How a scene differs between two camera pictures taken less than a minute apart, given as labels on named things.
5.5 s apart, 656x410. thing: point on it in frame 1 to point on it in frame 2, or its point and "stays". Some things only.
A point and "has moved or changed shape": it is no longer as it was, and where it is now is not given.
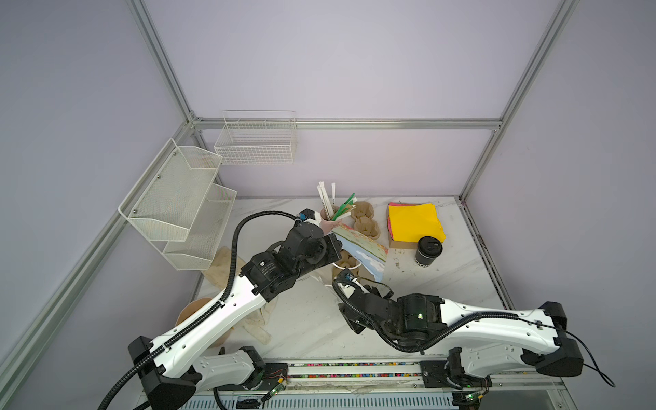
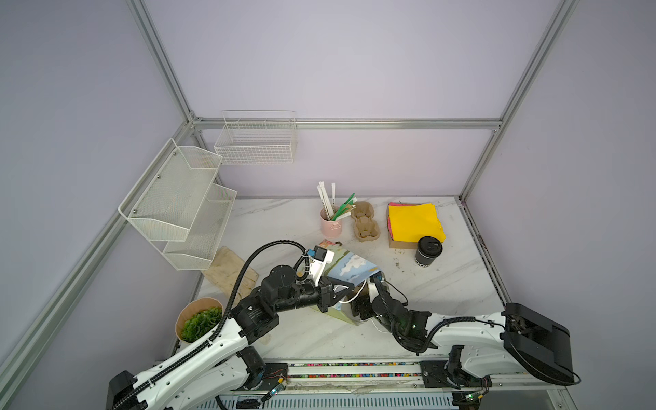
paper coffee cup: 428,248 stays
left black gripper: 332,247 to 326,297
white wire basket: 257,137 stays
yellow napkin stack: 411,222 stays
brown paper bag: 219,269 stays
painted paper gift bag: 370,254 has moved or changed shape
